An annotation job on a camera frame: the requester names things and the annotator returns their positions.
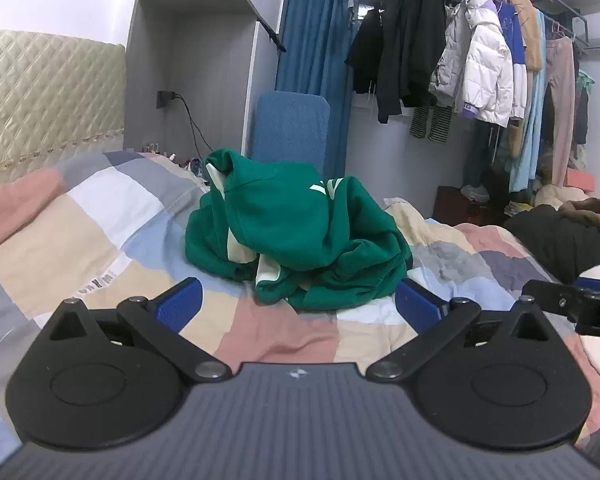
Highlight pink pants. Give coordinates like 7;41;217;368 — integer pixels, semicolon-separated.
544;35;579;188

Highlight black coat with fur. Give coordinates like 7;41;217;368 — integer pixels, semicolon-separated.
502;197;600;286

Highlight beige quilted headboard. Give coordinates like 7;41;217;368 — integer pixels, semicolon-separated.
0;28;127;181

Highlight blue and white jacket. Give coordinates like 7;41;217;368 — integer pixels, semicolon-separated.
497;2;529;121

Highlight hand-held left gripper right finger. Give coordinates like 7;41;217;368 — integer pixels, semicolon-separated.
367;279;555;382

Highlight green hoodie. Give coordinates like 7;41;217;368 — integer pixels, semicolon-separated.
184;147;414;312

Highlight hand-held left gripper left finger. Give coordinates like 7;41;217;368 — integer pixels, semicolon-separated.
45;276;231;386

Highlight patchwork bed quilt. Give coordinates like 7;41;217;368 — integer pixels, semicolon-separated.
0;150;600;461

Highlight striped garment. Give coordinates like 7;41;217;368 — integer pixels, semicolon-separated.
410;101;453;143

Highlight tan coat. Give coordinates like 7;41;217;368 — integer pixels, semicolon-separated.
505;0;545;158

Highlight short black jacket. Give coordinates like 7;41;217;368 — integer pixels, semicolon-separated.
344;7;388;95

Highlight white puffer jacket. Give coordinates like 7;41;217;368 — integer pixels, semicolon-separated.
428;0;515;128

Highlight light blue garment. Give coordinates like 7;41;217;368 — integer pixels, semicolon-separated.
509;10;549;193

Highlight blue curtain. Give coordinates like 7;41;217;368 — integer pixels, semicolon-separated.
275;0;363;181

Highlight black wall socket charger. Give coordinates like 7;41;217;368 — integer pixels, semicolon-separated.
156;90;185;110

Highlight black charger cable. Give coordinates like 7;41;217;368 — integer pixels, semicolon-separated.
175;94;211;166

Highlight blue chair back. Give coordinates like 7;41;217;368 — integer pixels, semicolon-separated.
250;91;331;176

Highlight pink box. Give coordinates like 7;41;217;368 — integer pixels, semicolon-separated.
565;167;589;191

